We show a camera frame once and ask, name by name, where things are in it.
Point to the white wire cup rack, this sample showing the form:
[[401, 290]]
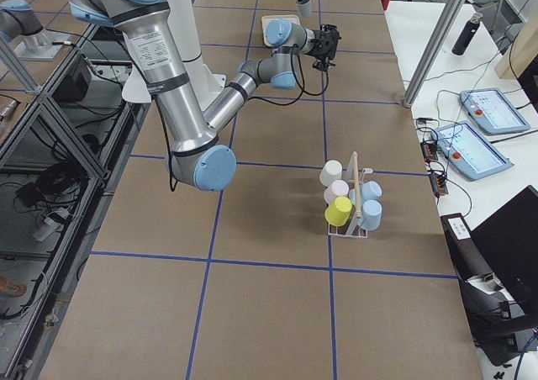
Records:
[[354, 177]]

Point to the teach pendant near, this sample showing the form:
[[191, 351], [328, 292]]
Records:
[[469, 151]]

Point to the black monitor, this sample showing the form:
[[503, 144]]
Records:
[[507, 241]]

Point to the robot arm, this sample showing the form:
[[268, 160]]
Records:
[[195, 156]]

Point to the teach pendant far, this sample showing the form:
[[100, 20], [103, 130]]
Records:
[[493, 112]]

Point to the teach pendant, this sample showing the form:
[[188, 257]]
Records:
[[469, 151], [493, 112]]

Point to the pink plastic cup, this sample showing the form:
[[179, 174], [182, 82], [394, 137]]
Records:
[[336, 189]]

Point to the blue plastic cup front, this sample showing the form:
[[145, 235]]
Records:
[[371, 215]]

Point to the aluminium frame post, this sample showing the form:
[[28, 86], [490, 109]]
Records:
[[437, 38]]

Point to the yellow plastic cup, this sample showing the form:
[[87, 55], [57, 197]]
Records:
[[338, 212]]

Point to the cream plastic tray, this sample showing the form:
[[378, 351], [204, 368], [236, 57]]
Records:
[[277, 28]]

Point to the blue plastic cup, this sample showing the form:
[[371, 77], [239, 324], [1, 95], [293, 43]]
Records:
[[371, 215], [370, 191]]

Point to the black bottle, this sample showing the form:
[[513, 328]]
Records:
[[467, 34]]

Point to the grey plastic cup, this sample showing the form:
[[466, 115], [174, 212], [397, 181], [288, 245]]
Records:
[[304, 8]]

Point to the pale green plastic cup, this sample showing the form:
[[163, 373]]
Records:
[[331, 172]]

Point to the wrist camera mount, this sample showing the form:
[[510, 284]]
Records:
[[329, 29]]

